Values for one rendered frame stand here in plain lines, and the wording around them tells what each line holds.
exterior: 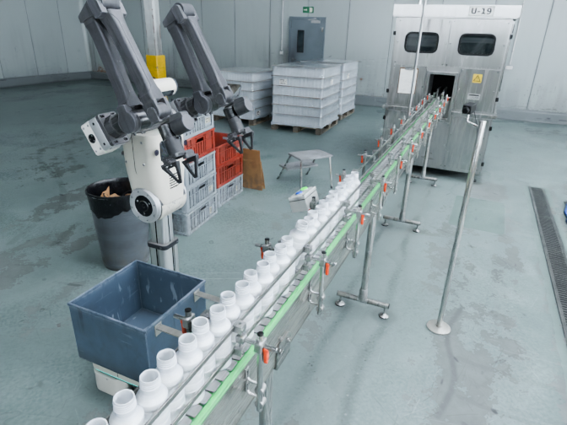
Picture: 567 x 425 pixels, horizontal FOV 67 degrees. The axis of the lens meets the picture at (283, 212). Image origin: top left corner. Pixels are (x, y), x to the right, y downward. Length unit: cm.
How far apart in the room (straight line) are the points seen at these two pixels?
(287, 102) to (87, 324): 700
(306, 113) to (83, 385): 638
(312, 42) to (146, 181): 1051
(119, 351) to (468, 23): 525
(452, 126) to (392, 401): 416
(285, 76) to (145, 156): 645
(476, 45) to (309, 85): 318
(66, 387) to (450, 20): 528
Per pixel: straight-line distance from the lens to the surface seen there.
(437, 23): 590
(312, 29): 1212
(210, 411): 105
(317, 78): 789
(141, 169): 183
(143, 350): 140
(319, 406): 240
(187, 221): 394
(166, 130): 151
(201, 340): 100
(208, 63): 192
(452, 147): 602
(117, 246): 345
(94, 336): 154
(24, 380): 281
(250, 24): 1294
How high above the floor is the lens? 177
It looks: 23 degrees down
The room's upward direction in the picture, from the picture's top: 2 degrees clockwise
